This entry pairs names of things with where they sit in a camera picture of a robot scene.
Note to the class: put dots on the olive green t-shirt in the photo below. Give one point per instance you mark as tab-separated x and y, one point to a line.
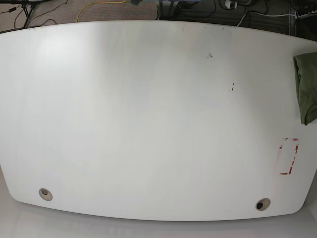
305	66

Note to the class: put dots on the red tape rectangle marking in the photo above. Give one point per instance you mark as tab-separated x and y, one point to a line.
287	155

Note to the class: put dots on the black tripod stand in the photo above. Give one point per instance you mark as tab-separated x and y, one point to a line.
27	7

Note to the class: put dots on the white power strip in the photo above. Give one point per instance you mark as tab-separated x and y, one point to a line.
306	11

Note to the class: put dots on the right table cable grommet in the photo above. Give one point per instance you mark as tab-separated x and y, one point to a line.
263	204

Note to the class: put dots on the table cable grommet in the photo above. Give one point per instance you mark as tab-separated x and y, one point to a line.
263	204
45	194

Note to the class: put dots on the left table cable grommet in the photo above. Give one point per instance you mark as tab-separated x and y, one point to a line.
45	194

